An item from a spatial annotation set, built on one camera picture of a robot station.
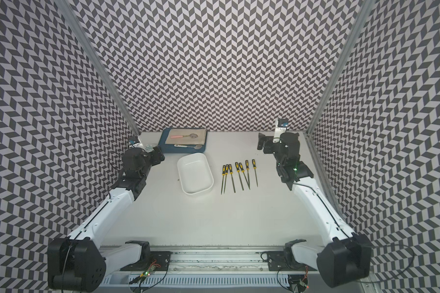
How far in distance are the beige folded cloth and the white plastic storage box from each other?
0.17m

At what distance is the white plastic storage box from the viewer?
935mm

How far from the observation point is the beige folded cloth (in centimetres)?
114
